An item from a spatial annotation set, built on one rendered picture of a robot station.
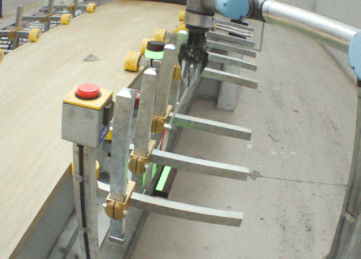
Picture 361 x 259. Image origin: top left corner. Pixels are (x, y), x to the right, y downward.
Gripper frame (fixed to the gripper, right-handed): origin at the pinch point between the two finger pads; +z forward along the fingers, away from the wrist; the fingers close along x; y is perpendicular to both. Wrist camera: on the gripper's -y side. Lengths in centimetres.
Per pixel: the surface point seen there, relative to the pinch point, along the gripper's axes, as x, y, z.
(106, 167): -25.0, -3.1, 38.7
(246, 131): 20.9, -6.4, 14.8
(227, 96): 11, -233, 87
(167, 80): -6.7, -1.5, 1.4
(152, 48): -13.0, -0.2, -9.0
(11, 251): -22, 87, 11
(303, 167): 85, -154, 101
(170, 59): -7.1, -1.5, -5.7
